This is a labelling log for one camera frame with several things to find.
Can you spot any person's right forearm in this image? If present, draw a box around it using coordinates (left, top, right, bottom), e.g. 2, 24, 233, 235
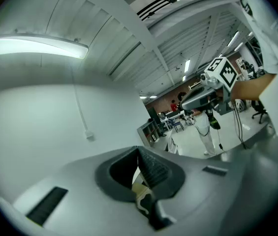
231, 73, 277, 102

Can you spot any white office chair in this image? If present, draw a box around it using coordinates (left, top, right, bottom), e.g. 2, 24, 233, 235
166, 136, 179, 155

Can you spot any white wall cable conduit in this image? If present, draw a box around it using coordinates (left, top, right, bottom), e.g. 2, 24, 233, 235
71, 65, 90, 132

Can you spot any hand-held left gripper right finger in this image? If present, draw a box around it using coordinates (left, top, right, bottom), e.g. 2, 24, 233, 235
138, 146, 238, 236

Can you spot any black ceiling track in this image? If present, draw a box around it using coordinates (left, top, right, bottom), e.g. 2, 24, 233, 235
136, 0, 239, 22

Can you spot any rectangular ceiling light panel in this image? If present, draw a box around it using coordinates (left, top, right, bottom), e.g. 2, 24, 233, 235
0, 34, 89, 60

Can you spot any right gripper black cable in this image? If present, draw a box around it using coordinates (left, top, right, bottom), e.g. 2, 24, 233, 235
231, 99, 247, 150

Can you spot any grey shelf desk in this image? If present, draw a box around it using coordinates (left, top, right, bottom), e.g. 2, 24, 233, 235
137, 119, 167, 148

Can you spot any person in white shirt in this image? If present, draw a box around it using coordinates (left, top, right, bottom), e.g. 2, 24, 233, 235
237, 0, 278, 137

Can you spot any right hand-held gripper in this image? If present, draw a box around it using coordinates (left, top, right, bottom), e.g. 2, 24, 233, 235
181, 57, 239, 116

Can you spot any black office chair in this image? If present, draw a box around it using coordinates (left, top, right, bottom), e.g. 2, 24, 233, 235
251, 99, 269, 124

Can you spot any blue chair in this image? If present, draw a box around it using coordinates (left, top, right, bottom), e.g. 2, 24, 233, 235
167, 118, 185, 133

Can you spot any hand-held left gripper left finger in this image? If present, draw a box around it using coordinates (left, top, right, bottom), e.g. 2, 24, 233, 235
0, 146, 152, 236

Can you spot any black green gear pack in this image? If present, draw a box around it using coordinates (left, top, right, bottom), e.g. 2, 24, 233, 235
208, 107, 222, 130

